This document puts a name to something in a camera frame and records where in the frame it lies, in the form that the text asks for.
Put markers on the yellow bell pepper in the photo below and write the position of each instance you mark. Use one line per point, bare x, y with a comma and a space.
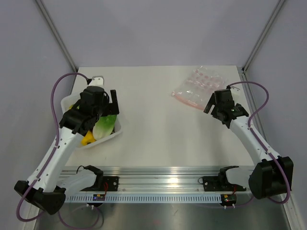
88, 139

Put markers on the left aluminium frame post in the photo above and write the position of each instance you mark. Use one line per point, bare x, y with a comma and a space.
56, 34

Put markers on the white plastic food tray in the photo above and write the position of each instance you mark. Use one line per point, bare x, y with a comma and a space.
70, 100

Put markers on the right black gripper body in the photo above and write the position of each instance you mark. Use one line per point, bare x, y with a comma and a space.
215, 111

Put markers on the right aluminium frame post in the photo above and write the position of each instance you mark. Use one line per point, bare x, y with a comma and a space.
264, 34

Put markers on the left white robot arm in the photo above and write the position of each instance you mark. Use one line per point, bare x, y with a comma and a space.
42, 189

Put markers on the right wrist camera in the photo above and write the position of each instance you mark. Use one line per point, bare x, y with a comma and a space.
235, 91

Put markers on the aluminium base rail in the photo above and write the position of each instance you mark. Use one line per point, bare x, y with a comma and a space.
160, 180

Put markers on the white slotted cable duct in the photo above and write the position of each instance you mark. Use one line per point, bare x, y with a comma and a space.
145, 198

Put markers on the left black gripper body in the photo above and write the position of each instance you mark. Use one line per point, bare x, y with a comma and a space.
101, 109

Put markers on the aluminium frame post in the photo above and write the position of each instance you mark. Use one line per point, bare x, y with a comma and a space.
264, 34
56, 34

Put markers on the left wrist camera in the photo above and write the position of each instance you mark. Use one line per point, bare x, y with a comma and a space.
96, 81

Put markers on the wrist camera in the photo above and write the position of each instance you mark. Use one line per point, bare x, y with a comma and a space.
235, 91
96, 81

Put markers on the clear zip top bag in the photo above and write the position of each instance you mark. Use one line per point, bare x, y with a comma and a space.
196, 89

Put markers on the green lettuce head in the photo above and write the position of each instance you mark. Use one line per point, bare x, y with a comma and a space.
104, 127

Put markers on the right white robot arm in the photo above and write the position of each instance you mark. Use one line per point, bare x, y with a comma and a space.
273, 173

